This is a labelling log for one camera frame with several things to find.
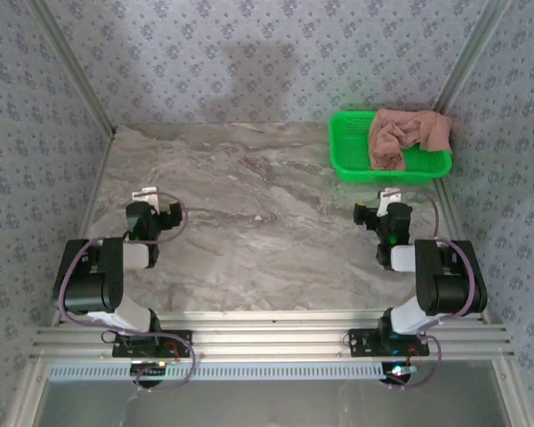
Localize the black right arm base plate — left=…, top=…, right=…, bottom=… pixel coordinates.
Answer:
left=347, top=328, right=431, bottom=358

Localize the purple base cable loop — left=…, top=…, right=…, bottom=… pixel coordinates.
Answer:
left=132, top=335, right=198, bottom=393
left=385, top=334, right=442, bottom=391

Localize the aluminium corner post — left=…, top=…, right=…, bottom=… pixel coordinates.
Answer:
left=26, top=0, right=117, bottom=135
left=433, top=0, right=514, bottom=117

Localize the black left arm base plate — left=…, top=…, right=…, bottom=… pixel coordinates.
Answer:
left=112, top=329, right=193, bottom=359

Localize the pink printed t-shirt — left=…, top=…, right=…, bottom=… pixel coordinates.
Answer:
left=367, top=108, right=454, bottom=173

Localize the grey slotted cable duct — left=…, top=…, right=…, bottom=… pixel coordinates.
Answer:
left=47, top=362, right=384, bottom=383

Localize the aluminium rail beam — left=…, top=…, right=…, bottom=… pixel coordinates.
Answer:
left=29, top=310, right=516, bottom=362

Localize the green plastic basket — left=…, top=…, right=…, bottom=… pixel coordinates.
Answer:
left=328, top=109, right=454, bottom=184

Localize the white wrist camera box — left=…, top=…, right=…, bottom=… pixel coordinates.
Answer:
left=132, top=186, right=160, bottom=215
left=379, top=187, right=403, bottom=218

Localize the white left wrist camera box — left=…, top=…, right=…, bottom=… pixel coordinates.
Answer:
left=132, top=186, right=160, bottom=215

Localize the aluminium frame leg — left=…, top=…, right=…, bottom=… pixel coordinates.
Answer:
left=8, top=359, right=50, bottom=427
left=493, top=359, right=534, bottom=427

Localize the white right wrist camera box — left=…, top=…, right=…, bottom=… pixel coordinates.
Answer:
left=379, top=187, right=403, bottom=218

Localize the black controller board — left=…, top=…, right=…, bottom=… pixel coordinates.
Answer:
left=381, top=362, right=418, bottom=386
left=130, top=360, right=169, bottom=387

